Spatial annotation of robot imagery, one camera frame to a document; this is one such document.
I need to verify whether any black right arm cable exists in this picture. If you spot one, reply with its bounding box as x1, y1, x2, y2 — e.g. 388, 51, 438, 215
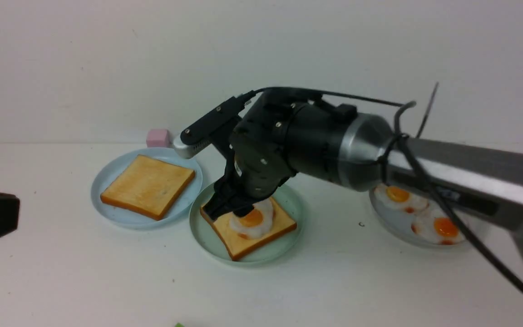
239, 82, 523, 318

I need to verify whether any fried egg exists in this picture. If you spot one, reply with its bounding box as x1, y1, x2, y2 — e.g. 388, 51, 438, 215
229, 199, 274, 239
374, 184, 429, 214
411, 207, 466, 246

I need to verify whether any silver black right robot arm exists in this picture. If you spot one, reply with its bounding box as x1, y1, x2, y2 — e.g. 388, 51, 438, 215
181, 87, 523, 259

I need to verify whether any toast slice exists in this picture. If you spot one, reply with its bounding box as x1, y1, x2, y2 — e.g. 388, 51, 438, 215
100, 155, 196, 221
200, 198, 298, 262

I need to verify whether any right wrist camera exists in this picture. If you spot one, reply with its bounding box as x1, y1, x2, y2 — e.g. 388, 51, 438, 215
172, 92, 253, 159

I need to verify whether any pink cube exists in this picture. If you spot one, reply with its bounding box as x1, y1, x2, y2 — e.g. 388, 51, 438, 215
145, 129, 171, 148

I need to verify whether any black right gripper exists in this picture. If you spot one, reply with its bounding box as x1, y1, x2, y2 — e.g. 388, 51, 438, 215
203, 89, 348, 221

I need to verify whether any grey plate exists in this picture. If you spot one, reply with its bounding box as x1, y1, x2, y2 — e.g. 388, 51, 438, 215
369, 187, 467, 249

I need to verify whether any light blue plate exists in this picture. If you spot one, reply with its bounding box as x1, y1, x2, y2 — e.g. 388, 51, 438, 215
90, 148, 203, 230

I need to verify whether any mint green plate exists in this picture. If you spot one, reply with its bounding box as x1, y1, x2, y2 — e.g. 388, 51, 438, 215
189, 184, 307, 268

